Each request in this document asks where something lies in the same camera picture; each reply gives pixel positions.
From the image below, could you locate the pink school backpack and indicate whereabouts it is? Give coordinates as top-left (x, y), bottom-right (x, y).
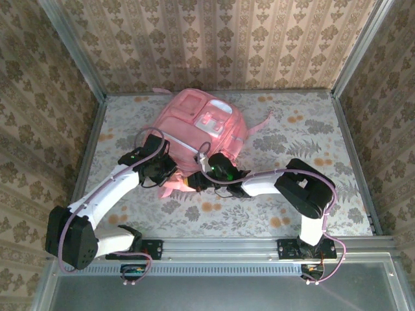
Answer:
top-left (152, 87), bottom-right (276, 200)

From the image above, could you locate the floral table cloth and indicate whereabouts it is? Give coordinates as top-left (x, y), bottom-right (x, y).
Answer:
top-left (73, 92), bottom-right (374, 238)

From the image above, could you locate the grey metal panel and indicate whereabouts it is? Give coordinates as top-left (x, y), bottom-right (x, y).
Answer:
top-left (30, 252), bottom-right (415, 311)

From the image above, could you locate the aluminium front frame rail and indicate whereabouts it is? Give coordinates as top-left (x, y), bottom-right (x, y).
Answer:
top-left (93, 235), bottom-right (397, 260)

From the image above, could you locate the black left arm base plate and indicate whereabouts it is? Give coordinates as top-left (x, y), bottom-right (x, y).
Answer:
top-left (106, 238), bottom-right (163, 260)

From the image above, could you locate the slotted grey cable duct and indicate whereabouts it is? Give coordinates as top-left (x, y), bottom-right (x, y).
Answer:
top-left (84, 262), bottom-right (307, 277)

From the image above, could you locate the aluminium back rail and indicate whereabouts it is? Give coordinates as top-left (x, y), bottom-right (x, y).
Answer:
top-left (105, 87), bottom-right (335, 97)

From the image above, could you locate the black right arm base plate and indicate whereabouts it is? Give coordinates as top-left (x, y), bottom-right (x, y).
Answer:
top-left (277, 238), bottom-right (337, 260)

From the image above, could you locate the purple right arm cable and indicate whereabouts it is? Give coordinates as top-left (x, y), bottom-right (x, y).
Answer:
top-left (197, 142), bottom-right (346, 286)

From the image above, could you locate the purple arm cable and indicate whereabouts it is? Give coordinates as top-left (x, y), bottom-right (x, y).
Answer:
top-left (58, 128), bottom-right (166, 286)
top-left (197, 142), bottom-right (346, 286)

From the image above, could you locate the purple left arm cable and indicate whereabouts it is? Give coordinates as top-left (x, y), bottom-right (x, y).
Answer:
top-left (58, 128), bottom-right (166, 286)

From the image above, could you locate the aluminium right side rail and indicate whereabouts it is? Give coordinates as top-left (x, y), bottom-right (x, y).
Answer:
top-left (330, 92), bottom-right (383, 236)

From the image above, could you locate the aluminium left corner post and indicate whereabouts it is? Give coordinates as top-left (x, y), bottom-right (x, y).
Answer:
top-left (38, 0), bottom-right (108, 102)

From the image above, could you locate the aluminium corner post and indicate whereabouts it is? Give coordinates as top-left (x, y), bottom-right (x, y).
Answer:
top-left (330, 0), bottom-right (395, 98)
top-left (38, 0), bottom-right (108, 102)

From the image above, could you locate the aluminium right corner post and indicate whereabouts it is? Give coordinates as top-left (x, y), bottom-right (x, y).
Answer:
top-left (330, 0), bottom-right (395, 98)

